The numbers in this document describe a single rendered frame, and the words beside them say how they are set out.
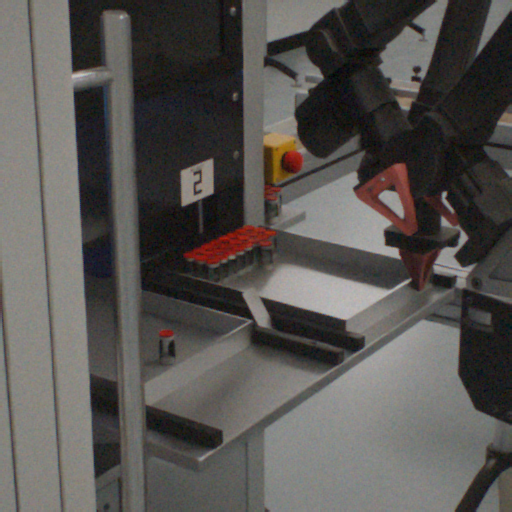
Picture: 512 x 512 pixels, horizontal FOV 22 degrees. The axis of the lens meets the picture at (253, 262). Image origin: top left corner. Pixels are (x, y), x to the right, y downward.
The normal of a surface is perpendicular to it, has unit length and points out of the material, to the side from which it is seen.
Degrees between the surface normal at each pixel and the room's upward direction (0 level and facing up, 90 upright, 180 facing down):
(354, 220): 0
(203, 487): 90
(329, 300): 0
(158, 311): 90
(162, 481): 90
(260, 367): 0
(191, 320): 90
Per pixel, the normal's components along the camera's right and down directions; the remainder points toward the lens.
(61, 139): 0.70, 0.26
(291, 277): 0.00, -0.93
